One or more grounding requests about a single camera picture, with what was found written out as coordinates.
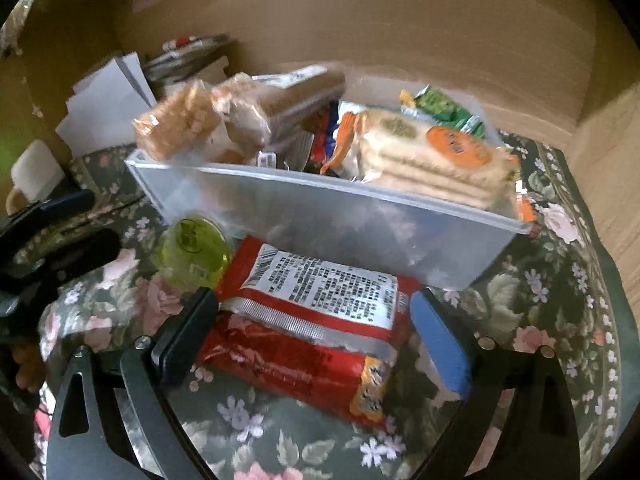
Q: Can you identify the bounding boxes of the green snack packet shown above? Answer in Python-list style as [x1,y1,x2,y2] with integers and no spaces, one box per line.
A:
[399,86,487,139]

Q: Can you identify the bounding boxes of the white papers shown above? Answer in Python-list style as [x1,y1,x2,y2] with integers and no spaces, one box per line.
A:
[55,52,157,157]

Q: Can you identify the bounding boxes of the white plastic block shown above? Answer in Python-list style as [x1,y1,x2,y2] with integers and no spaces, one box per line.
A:
[11,139,67,202]

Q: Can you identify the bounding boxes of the long clear biscuit packet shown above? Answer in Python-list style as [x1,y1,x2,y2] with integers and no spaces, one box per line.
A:
[254,66,347,128]

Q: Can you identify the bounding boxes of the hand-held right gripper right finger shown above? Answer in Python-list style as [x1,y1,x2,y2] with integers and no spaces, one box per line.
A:
[409,290,582,480]

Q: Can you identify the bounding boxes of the stack of books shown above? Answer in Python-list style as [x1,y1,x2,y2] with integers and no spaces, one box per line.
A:
[144,34,232,82]

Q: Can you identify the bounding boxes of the clear plastic container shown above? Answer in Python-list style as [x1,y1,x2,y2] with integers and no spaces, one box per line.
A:
[125,67,535,292]

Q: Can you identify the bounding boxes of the red snack packet orange print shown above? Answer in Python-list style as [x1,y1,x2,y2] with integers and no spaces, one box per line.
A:
[196,310,398,432]

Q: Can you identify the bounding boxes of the red packet white label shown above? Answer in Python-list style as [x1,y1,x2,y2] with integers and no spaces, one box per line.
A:
[216,236,418,352]

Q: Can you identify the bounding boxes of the floral tablecloth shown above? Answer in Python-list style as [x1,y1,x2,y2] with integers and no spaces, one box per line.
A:
[10,130,626,480]

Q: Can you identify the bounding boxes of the orange label cracker packet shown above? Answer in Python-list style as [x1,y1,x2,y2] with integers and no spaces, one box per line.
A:
[327,105,537,223]

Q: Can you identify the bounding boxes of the yellow green jelly cup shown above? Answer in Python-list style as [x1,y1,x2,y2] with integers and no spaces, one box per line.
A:
[159,215,234,294]

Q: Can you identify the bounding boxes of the clear crispy cake packet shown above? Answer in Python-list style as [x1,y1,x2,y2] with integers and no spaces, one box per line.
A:
[131,82,222,162]

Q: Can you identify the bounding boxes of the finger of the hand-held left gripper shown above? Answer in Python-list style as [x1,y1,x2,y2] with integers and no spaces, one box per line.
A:
[0,190,96,239]
[0,229,122,292]

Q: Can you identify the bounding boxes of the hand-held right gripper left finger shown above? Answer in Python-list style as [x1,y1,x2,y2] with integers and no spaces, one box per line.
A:
[46,286,220,480]

